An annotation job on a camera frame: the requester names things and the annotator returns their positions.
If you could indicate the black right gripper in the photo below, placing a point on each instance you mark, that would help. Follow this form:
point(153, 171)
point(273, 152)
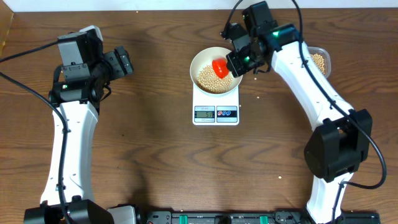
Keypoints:
point(234, 64)

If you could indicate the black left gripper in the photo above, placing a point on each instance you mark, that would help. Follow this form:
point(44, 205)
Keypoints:
point(111, 61)

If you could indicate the red measuring scoop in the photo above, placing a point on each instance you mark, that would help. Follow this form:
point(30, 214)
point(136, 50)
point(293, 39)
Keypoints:
point(220, 67)

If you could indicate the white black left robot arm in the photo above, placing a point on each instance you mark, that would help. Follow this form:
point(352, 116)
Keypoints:
point(68, 193)

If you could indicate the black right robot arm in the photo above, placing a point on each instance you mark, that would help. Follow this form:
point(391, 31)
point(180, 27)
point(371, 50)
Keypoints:
point(340, 135)

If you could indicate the soybeans pile in bowl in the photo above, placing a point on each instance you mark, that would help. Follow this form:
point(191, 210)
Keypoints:
point(210, 82)

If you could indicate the cream round bowl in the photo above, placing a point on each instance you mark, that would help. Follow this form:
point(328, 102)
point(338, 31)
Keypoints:
point(204, 58)

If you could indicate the white digital kitchen scale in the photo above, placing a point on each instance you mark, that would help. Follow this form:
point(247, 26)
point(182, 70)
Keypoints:
point(210, 109)

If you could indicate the tan soybeans pile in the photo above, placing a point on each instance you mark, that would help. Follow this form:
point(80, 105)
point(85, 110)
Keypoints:
point(319, 61)

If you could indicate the clear plastic container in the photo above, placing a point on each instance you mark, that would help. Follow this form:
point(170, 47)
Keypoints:
point(326, 56)

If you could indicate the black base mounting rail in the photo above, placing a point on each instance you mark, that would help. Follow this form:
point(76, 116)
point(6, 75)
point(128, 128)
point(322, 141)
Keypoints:
point(168, 217)

